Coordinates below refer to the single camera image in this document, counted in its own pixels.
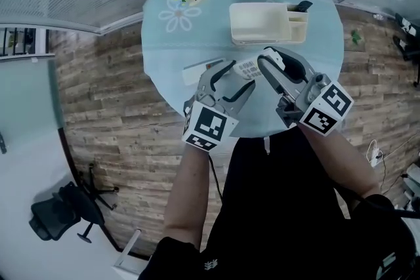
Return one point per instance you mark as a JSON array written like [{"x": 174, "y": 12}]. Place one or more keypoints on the person's black shirt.
[{"x": 279, "y": 223}]

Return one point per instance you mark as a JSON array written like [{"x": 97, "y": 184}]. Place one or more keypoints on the black office chair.
[{"x": 62, "y": 213}]

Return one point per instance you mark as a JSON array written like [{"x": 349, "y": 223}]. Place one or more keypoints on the frosted glass door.
[{"x": 26, "y": 95}]

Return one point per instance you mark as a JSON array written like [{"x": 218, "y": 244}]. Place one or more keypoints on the cream plastic organizer box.
[{"x": 259, "y": 23}]

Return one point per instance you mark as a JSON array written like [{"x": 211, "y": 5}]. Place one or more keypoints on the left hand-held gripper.
[{"x": 208, "y": 124}]

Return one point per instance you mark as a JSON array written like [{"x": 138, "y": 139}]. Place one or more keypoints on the white remote with red button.
[{"x": 197, "y": 73}]

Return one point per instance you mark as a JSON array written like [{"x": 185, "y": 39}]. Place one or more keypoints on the light blue tablecloth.
[{"x": 203, "y": 36}]

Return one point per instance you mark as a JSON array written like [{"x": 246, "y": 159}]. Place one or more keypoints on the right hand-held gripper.
[{"x": 325, "y": 108}]

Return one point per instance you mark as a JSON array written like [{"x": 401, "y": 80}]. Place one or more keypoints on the person's right forearm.
[{"x": 341, "y": 157}]

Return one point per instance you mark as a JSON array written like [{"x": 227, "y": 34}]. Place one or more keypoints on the white bookshelf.
[{"x": 23, "y": 41}]

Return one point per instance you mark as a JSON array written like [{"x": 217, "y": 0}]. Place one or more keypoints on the green leaf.
[{"x": 356, "y": 37}]

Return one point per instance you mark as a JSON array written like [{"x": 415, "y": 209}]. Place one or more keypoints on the white stool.
[{"x": 128, "y": 262}]

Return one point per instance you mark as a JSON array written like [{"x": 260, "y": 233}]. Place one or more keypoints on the person's left forearm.
[{"x": 187, "y": 200}]

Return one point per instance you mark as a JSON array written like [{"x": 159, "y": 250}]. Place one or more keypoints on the small white keypad remote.
[{"x": 247, "y": 69}]

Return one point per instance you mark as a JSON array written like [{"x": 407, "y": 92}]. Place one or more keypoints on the black remote control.
[{"x": 303, "y": 6}]

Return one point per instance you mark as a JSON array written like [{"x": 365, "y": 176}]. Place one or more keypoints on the small white floor object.
[{"x": 379, "y": 16}]

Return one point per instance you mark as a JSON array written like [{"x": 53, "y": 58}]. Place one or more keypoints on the white cabinet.
[{"x": 414, "y": 180}]

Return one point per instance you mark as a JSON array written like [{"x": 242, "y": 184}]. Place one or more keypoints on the white power strip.
[{"x": 375, "y": 155}]

